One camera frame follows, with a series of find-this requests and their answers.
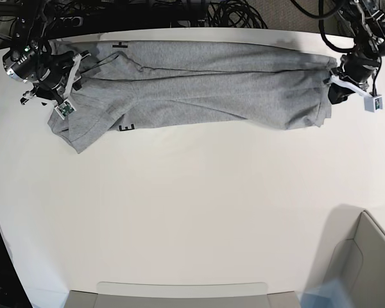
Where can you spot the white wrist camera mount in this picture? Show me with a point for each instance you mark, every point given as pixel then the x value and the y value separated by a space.
pixel 65 107
pixel 372 100

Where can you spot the black power strip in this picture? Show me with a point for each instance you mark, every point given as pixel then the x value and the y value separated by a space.
pixel 67 22

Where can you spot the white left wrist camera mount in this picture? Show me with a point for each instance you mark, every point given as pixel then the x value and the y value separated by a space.
pixel 372 100

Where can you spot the grey bin right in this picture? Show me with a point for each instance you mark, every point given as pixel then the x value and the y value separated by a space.
pixel 355 273

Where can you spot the grey T-shirt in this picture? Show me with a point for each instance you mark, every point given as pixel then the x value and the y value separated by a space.
pixel 153 84

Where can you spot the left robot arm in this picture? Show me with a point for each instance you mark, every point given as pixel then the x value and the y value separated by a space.
pixel 367 24

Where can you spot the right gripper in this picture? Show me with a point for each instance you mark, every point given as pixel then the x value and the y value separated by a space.
pixel 49 74

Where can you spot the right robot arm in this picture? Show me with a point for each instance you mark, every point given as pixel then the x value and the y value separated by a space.
pixel 30 34

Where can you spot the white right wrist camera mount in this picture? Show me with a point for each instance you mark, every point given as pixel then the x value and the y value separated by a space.
pixel 65 107

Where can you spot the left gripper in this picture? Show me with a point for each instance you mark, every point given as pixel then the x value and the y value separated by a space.
pixel 360 69

